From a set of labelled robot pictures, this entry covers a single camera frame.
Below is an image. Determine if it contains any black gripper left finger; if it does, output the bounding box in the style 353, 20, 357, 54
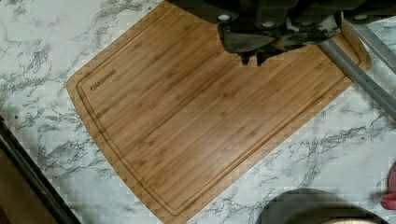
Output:
218, 25, 265, 65

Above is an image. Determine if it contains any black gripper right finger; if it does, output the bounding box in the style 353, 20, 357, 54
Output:
255, 29, 321, 66

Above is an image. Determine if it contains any bamboo cutting board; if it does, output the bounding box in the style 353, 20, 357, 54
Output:
66, 1, 373, 224

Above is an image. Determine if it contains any dark grey lidded pot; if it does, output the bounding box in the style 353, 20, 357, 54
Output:
255, 189, 389, 224

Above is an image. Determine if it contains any red object at edge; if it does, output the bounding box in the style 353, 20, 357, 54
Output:
380, 164, 396, 210

